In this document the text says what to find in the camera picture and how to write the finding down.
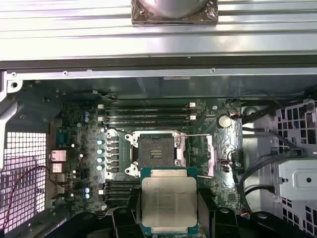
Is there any silver disk bay cage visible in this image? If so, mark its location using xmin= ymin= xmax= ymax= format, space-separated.
xmin=271 ymin=98 xmax=317 ymax=238

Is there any silver green CPU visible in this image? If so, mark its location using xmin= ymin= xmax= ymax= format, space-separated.
xmin=139 ymin=166 xmax=199 ymax=235

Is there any silver rear port block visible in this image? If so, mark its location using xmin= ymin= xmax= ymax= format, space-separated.
xmin=49 ymin=173 xmax=65 ymax=184
xmin=50 ymin=149 xmax=67 ymax=162
xmin=51 ymin=162 xmax=64 ymax=174

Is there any grey open PC case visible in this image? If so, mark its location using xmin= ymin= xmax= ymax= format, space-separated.
xmin=0 ymin=58 xmax=317 ymax=238

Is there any black cable white connector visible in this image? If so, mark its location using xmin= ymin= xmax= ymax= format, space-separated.
xmin=74 ymin=89 xmax=117 ymax=100

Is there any silver coin battery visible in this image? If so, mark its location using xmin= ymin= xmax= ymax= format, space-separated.
xmin=217 ymin=114 xmax=232 ymax=129

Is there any thick black cable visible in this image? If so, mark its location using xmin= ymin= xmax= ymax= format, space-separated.
xmin=242 ymin=185 xmax=275 ymax=215
xmin=238 ymin=152 xmax=277 ymax=194

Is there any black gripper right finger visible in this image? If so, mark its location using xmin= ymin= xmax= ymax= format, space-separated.
xmin=198 ymin=189 xmax=305 ymax=238

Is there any thin red wire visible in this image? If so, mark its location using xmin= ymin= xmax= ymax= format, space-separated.
xmin=3 ymin=165 xmax=54 ymax=234

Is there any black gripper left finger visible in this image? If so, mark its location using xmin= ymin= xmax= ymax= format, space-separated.
xmin=66 ymin=188 xmax=142 ymax=238

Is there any thin black fan wire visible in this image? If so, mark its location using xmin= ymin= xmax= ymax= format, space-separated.
xmin=226 ymin=89 xmax=307 ymax=105

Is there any metal socket cover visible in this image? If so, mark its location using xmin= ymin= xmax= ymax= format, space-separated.
xmin=176 ymin=135 xmax=216 ymax=179

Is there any CPU socket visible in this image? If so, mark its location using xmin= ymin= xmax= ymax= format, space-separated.
xmin=124 ymin=130 xmax=189 ymax=177

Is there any green motherboard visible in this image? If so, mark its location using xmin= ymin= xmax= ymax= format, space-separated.
xmin=48 ymin=98 xmax=245 ymax=224

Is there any blue serial port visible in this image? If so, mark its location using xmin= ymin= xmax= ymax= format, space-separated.
xmin=56 ymin=130 xmax=71 ymax=147

